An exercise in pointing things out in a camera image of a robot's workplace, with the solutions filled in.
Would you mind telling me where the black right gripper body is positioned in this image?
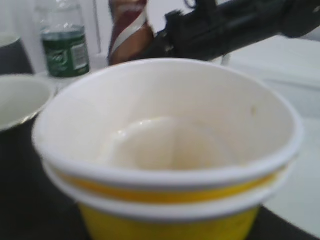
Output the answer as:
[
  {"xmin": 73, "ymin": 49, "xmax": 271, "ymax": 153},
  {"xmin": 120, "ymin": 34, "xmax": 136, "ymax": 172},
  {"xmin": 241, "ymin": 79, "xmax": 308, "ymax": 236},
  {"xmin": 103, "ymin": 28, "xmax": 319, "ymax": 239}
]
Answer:
[{"xmin": 139, "ymin": 0, "xmax": 286, "ymax": 61}]

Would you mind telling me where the brown coffee drink bottle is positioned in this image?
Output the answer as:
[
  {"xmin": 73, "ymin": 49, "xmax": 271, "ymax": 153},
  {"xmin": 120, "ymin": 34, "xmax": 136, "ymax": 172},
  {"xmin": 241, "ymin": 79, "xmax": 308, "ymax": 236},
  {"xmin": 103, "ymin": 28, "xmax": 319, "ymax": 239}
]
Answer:
[{"xmin": 108, "ymin": 0, "xmax": 154, "ymax": 66}]

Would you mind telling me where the yellow paper cup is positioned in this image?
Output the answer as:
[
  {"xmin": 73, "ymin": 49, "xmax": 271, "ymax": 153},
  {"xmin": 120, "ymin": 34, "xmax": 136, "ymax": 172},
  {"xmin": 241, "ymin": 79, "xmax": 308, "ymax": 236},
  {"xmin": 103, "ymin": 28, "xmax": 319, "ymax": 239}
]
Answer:
[{"xmin": 32, "ymin": 58, "xmax": 304, "ymax": 240}]

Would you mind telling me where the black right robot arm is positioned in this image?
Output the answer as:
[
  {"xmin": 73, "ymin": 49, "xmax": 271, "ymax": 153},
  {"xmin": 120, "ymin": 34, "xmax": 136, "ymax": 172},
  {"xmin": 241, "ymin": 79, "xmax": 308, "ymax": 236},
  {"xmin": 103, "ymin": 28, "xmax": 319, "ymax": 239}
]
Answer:
[{"xmin": 136, "ymin": 0, "xmax": 320, "ymax": 61}]

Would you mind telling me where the clear water bottle green label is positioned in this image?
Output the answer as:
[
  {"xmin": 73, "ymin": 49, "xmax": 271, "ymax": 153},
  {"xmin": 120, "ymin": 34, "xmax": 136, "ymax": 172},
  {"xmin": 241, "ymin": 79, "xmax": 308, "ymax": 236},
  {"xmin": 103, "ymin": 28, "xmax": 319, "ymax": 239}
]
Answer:
[{"xmin": 35, "ymin": 0, "xmax": 90, "ymax": 78}]

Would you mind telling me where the dark grey mug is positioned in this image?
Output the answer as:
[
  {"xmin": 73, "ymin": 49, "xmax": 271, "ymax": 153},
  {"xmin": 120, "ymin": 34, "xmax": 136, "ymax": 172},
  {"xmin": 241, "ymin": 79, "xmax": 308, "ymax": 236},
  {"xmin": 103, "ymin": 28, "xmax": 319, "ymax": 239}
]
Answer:
[{"xmin": 0, "ymin": 32, "xmax": 34, "ymax": 75}]

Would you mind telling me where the black mug white interior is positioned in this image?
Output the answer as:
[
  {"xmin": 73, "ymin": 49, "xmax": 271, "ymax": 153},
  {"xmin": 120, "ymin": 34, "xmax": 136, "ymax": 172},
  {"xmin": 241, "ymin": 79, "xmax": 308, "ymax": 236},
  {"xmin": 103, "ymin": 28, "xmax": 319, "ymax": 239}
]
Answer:
[{"xmin": 0, "ymin": 74, "xmax": 87, "ymax": 240}]

